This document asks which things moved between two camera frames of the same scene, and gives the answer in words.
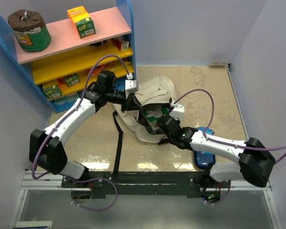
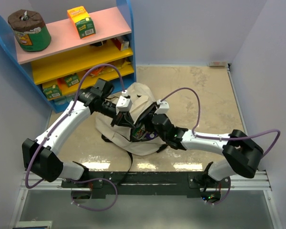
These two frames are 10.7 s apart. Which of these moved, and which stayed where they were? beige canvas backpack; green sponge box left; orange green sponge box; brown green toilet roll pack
Moved: beige canvas backpack
Stayed: brown green toilet roll pack; green sponge box left; orange green sponge box
